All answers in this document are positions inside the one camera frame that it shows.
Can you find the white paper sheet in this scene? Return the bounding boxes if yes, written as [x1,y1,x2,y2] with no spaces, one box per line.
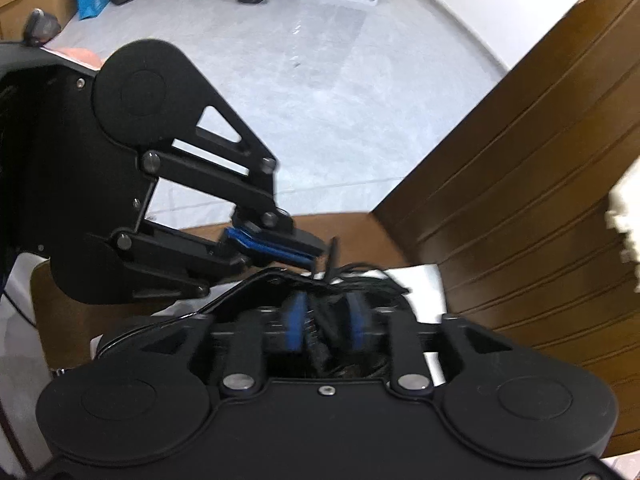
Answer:
[145,262,448,386]

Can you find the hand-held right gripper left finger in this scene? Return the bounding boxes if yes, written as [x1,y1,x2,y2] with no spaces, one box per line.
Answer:
[140,291,308,394]

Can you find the black chunky shoe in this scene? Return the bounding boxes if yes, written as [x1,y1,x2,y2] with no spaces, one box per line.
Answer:
[92,260,408,381]

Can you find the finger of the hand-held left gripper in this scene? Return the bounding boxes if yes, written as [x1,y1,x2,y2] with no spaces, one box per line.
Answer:
[141,91,327,262]
[111,224,317,298]

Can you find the person's left hand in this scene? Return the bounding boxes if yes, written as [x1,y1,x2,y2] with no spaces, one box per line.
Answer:
[54,46,104,71]

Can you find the brown wooden chair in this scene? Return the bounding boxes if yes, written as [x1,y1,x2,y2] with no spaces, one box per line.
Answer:
[30,0,640,461]

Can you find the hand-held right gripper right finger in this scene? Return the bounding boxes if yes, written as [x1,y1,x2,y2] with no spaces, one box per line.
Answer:
[347,291,517,396]

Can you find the black shoelace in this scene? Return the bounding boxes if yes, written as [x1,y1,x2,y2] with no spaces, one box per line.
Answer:
[300,237,408,378]

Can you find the white knit cloth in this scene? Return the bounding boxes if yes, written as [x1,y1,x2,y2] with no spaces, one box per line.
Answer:
[604,160,640,295]

